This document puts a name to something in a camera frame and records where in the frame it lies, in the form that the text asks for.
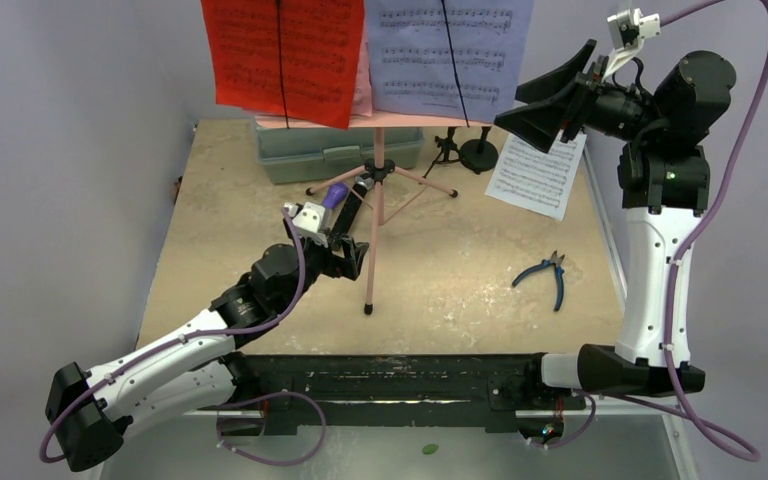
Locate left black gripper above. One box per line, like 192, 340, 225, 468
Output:
278, 217, 366, 313

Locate purple toy microphone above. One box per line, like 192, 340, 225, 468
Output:
322, 182, 350, 213

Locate black silver microphone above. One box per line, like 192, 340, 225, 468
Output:
329, 174, 373, 251

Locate white sheet music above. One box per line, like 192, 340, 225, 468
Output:
485, 132, 587, 221

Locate pink music stand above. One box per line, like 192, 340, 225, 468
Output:
252, 26, 509, 317

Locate black desktop mic stand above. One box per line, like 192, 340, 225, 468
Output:
459, 126, 499, 174

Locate lavender sheet music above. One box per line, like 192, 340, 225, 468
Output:
364, 0, 534, 123

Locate black tripod mic stand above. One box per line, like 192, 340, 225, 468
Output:
422, 126, 462, 178

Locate red sheet music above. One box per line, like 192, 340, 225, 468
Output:
201, 0, 365, 129

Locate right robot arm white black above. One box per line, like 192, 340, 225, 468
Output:
494, 41, 736, 407

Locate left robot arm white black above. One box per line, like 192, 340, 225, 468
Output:
39, 235, 369, 472

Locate green plastic storage box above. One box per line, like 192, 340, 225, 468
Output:
252, 119, 425, 186

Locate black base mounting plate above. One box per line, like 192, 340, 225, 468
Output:
220, 354, 586, 437

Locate small green leaf piece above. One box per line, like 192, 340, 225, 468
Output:
421, 444, 439, 455

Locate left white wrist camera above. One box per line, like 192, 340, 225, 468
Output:
283, 202, 332, 247

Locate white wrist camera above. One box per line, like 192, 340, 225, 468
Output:
283, 202, 332, 247
603, 1, 661, 77

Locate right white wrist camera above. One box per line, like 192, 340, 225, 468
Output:
603, 1, 661, 77

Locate aluminium frame rail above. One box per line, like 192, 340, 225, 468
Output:
184, 398, 663, 419

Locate blue handled pliers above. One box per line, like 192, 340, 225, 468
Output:
511, 250, 565, 312

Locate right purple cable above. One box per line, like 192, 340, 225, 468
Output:
526, 0, 768, 464

